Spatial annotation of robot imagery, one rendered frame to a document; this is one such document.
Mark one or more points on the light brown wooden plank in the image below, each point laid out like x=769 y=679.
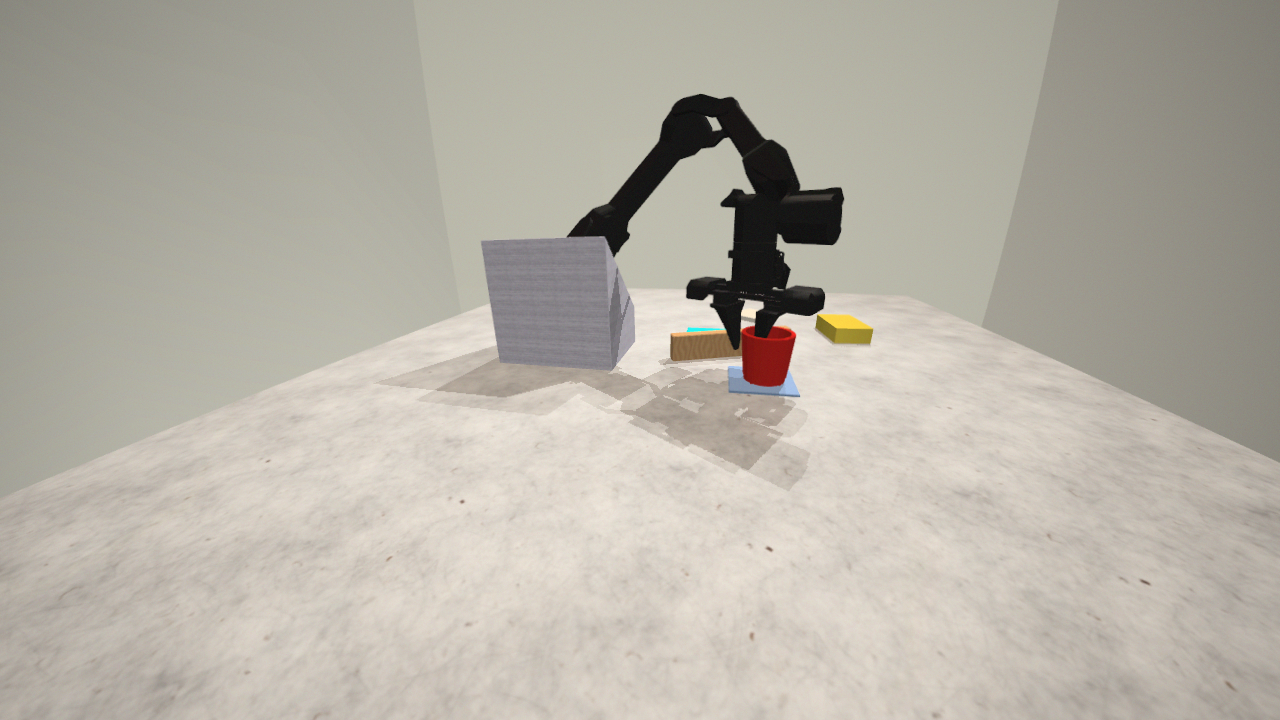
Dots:
x=702 y=345

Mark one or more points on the yellow flat block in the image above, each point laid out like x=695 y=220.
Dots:
x=844 y=328

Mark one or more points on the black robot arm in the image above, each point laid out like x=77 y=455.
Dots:
x=778 y=207

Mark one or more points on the red cup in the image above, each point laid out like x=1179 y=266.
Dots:
x=766 y=361

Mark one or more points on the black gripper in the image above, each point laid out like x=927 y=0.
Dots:
x=753 y=273

